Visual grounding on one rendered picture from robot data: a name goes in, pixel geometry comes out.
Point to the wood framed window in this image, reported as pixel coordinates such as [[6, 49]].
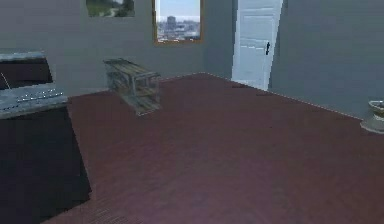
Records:
[[178, 20]]

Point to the dark cabinet with grey top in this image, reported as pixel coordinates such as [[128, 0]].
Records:
[[36, 150]]

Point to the green landscape wall picture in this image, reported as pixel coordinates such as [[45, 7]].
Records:
[[110, 7]]

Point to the white room door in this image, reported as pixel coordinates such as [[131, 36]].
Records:
[[255, 46]]

